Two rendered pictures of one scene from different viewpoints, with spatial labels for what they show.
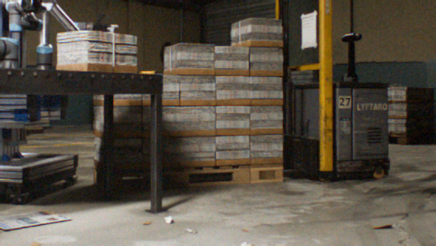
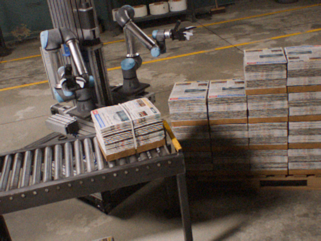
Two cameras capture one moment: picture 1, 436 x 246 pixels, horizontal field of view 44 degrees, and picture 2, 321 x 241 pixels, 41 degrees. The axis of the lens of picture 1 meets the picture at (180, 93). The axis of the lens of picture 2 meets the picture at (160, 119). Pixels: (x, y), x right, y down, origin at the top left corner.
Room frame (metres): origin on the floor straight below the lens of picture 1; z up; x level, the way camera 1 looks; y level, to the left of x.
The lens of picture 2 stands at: (1.24, -0.97, 2.06)
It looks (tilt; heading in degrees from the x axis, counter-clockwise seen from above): 25 degrees down; 32
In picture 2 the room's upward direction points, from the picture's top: 8 degrees counter-clockwise
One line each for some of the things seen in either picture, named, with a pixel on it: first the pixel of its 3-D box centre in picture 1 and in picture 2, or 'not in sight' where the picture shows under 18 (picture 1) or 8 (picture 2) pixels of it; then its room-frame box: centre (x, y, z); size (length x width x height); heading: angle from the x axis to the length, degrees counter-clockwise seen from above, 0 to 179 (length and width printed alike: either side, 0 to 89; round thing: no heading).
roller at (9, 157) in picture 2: not in sight; (5, 175); (2.63, 1.08, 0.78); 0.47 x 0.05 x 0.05; 41
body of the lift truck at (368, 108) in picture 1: (339, 128); not in sight; (4.65, -1.38, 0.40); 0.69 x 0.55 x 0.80; 19
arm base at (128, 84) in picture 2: (44, 70); (130, 81); (3.99, 1.02, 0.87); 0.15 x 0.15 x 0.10
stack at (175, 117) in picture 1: (171, 129); (248, 134); (4.15, 0.07, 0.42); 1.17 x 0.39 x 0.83; 109
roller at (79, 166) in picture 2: not in sight; (79, 159); (2.93, 0.74, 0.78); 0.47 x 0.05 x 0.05; 41
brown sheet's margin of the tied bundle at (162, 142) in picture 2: (111, 69); (146, 135); (3.23, 0.42, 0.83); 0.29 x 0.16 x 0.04; 48
